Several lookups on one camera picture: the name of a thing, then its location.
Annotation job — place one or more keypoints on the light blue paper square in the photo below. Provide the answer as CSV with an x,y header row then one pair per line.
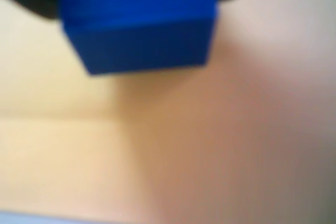
x,y
26,220

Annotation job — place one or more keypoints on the orange paper square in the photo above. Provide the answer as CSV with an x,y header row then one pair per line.
x,y
78,155

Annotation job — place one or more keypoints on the small blue cube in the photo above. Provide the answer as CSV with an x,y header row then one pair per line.
x,y
136,24

